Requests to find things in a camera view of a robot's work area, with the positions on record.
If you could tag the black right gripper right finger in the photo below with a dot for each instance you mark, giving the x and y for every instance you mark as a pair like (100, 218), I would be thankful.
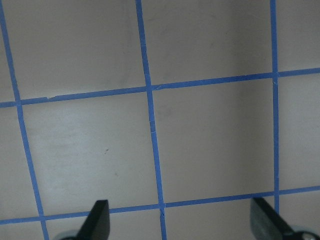
(266, 223)

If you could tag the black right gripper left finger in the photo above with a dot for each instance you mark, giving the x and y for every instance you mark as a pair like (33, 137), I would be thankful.
(97, 224)

